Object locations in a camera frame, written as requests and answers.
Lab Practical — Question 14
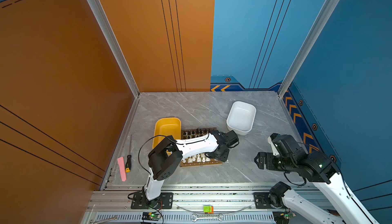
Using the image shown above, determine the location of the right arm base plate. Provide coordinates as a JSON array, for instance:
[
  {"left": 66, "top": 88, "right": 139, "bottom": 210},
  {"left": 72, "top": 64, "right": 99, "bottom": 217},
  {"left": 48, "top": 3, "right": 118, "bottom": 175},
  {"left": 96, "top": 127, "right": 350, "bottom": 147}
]
[{"left": 253, "top": 192, "right": 275, "bottom": 209}]

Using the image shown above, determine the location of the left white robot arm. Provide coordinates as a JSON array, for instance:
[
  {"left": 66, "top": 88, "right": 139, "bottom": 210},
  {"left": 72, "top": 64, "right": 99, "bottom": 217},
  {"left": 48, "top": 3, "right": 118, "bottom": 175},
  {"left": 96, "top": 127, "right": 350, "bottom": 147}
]
[{"left": 144, "top": 130, "right": 239, "bottom": 201}]

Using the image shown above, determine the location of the black yellow screwdriver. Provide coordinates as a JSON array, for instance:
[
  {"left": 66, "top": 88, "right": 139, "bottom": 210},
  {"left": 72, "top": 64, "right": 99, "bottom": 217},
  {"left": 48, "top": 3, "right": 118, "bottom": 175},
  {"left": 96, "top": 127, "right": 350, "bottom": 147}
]
[{"left": 125, "top": 135, "right": 133, "bottom": 173}]

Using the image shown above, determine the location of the circuit board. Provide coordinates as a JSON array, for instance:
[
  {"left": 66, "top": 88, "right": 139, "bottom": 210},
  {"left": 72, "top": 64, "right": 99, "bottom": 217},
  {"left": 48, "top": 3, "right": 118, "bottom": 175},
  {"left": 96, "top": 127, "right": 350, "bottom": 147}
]
[
  {"left": 141, "top": 212, "right": 163, "bottom": 224},
  {"left": 273, "top": 211, "right": 297, "bottom": 224}
]

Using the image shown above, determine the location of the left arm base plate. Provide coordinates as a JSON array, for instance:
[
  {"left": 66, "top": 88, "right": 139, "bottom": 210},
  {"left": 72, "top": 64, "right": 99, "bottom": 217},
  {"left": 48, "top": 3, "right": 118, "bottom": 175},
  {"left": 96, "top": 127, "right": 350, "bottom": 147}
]
[{"left": 128, "top": 191, "right": 174, "bottom": 210}]

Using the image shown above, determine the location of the right circuit board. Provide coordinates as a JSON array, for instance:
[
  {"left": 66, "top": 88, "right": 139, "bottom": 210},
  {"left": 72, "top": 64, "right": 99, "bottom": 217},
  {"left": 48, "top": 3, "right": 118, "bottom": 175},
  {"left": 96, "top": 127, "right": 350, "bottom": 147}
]
[{"left": 273, "top": 211, "right": 297, "bottom": 224}]

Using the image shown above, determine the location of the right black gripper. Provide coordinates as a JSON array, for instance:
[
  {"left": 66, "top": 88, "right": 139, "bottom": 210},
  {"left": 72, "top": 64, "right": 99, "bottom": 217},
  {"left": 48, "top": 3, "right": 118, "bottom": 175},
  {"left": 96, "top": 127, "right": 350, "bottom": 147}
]
[{"left": 251, "top": 151, "right": 295, "bottom": 172}]

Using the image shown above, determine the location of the pink eraser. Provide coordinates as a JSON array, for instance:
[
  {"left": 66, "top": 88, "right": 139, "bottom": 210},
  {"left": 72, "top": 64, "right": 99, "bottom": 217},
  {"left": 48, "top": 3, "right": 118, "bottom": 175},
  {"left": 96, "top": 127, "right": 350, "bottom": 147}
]
[{"left": 117, "top": 157, "right": 127, "bottom": 182}]

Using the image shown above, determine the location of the silver wrench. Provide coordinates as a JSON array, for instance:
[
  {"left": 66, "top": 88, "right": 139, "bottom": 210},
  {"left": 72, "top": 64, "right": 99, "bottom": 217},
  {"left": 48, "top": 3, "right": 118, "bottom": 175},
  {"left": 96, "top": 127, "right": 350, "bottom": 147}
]
[{"left": 191, "top": 214, "right": 224, "bottom": 222}]

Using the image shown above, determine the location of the left circuit board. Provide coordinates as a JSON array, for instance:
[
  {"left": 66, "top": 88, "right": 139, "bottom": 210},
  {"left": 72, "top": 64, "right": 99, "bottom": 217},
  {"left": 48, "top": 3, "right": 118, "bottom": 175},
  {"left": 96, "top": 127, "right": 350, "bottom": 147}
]
[{"left": 141, "top": 212, "right": 163, "bottom": 224}]

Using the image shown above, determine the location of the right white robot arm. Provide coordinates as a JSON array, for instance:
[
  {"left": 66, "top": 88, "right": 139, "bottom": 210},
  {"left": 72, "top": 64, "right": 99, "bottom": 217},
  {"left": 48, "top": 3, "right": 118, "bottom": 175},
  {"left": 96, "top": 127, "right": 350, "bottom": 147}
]
[{"left": 254, "top": 133, "right": 377, "bottom": 224}]

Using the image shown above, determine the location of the green orange small block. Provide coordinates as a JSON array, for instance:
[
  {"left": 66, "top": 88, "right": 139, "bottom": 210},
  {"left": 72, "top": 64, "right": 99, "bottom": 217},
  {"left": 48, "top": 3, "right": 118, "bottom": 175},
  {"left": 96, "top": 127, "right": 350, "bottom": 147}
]
[{"left": 203, "top": 205, "right": 214, "bottom": 214}]

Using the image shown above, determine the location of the wooden chess board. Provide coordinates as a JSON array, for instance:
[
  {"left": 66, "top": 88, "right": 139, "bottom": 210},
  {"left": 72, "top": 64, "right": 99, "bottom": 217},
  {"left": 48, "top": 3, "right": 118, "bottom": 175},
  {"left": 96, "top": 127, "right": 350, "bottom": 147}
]
[{"left": 180, "top": 128, "right": 223, "bottom": 167}]

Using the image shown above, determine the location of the yellow plastic tray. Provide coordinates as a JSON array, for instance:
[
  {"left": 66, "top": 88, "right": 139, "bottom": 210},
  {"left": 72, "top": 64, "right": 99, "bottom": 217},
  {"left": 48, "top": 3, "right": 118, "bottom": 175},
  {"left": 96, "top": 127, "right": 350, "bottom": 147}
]
[{"left": 152, "top": 117, "right": 181, "bottom": 148}]

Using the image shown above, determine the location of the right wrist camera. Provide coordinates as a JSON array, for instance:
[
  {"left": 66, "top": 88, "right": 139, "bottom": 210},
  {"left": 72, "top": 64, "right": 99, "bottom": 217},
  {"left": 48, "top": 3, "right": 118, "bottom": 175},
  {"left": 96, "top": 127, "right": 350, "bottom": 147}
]
[{"left": 268, "top": 133, "right": 279, "bottom": 156}]

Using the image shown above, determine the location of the white plastic tray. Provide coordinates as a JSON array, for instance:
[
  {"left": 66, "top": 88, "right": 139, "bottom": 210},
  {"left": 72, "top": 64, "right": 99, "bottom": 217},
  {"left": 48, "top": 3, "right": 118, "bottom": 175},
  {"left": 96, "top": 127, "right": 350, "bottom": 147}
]
[{"left": 226, "top": 101, "right": 257, "bottom": 136}]

